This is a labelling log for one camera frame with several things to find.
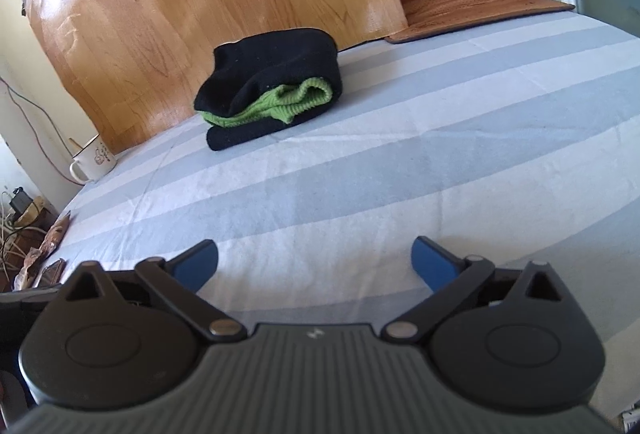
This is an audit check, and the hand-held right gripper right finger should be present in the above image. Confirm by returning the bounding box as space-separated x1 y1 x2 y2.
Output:
382 237 565 345

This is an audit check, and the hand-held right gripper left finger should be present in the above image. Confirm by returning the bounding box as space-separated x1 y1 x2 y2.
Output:
64 239 247 343

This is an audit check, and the black and green garment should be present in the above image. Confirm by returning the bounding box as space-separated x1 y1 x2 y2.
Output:
194 28 343 152

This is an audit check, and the blue white striped bedsheet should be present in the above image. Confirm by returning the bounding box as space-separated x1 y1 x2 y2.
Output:
62 9 640 421

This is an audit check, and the white enamel mug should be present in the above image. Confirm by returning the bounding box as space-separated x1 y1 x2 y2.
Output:
69 141 118 183

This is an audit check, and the brown snack packet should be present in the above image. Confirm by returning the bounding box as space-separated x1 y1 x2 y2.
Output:
12 211 73 291

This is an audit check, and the black charger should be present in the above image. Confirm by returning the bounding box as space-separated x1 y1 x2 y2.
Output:
11 187 34 216

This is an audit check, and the white cable bundle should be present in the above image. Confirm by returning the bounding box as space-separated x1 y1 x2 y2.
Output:
0 192 47 276

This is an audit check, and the thin wall cable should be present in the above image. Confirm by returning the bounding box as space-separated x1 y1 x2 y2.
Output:
0 77 89 186

